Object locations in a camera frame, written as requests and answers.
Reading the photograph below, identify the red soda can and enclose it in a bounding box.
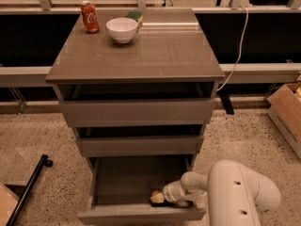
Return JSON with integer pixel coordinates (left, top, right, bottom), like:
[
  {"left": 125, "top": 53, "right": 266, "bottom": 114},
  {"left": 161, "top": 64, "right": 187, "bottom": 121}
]
[{"left": 80, "top": 1, "right": 99, "bottom": 33}]

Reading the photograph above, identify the grey drawer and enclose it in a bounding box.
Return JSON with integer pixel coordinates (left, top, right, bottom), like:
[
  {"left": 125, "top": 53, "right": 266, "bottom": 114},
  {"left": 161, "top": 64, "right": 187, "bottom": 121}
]
[
  {"left": 78, "top": 154, "right": 205, "bottom": 226},
  {"left": 58, "top": 82, "right": 216, "bottom": 129},
  {"left": 76, "top": 124, "right": 203, "bottom": 157}
]

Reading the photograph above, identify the black table leg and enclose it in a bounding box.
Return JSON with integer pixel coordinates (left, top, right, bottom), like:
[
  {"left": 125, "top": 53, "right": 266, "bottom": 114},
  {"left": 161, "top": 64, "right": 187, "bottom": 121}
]
[{"left": 217, "top": 89, "right": 234, "bottom": 115}]

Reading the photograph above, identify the white ceramic bowl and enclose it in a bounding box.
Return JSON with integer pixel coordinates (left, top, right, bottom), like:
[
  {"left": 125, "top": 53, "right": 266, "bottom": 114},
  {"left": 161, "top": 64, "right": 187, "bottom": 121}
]
[{"left": 106, "top": 17, "right": 138, "bottom": 43}]

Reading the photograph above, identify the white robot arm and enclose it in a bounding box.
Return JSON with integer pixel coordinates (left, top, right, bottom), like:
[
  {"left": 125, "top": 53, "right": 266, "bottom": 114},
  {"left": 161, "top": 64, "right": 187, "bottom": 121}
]
[{"left": 150, "top": 160, "right": 281, "bottom": 226}]

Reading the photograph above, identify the white cable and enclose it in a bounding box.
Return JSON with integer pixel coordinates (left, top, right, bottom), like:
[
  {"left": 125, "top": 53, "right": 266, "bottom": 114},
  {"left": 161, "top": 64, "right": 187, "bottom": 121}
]
[{"left": 215, "top": 5, "right": 249, "bottom": 93}]

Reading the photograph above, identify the orange fruit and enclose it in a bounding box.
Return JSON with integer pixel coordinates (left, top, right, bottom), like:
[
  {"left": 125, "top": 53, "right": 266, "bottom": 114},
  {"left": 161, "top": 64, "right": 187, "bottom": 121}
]
[{"left": 151, "top": 190, "right": 159, "bottom": 196}]

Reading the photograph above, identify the grey bottom drawer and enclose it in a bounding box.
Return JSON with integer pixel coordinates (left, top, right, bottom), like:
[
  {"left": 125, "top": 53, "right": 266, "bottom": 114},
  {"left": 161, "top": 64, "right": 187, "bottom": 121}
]
[{"left": 78, "top": 154, "right": 205, "bottom": 226}]

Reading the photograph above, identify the black metal leg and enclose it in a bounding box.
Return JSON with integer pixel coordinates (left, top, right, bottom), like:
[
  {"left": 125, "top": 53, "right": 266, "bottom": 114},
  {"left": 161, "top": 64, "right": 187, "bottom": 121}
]
[{"left": 6, "top": 154, "right": 54, "bottom": 226}]

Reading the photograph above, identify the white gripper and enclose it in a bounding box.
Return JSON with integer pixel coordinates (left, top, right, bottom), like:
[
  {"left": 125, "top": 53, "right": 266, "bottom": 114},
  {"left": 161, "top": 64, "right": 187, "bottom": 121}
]
[{"left": 150, "top": 181, "right": 186, "bottom": 203}]

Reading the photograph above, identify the grey drawer cabinet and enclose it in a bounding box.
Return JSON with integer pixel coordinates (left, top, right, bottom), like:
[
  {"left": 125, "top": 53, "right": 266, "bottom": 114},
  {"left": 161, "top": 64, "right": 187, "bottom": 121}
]
[{"left": 45, "top": 8, "right": 226, "bottom": 174}]

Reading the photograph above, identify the green yellow sponge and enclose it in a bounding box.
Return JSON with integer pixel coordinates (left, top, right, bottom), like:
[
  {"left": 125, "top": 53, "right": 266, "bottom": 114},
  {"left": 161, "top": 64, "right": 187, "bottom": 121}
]
[{"left": 125, "top": 11, "right": 143, "bottom": 28}]

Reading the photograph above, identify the grey top drawer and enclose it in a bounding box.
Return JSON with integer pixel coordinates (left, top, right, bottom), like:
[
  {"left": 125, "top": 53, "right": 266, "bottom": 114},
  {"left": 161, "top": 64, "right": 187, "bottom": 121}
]
[{"left": 58, "top": 82, "right": 216, "bottom": 129}]

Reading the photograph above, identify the wooden board corner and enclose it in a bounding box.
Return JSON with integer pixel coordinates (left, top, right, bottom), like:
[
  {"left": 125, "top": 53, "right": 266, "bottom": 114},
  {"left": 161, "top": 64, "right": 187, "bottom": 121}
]
[{"left": 0, "top": 183, "right": 19, "bottom": 226}]

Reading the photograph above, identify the cardboard box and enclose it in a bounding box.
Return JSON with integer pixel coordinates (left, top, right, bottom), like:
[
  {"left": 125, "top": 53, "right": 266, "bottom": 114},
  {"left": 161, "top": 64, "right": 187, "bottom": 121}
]
[{"left": 268, "top": 83, "right": 301, "bottom": 158}]

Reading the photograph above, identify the grey middle drawer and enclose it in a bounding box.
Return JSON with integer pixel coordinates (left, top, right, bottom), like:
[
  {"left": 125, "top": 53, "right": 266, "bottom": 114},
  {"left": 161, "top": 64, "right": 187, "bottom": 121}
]
[{"left": 76, "top": 124, "right": 203, "bottom": 157}]

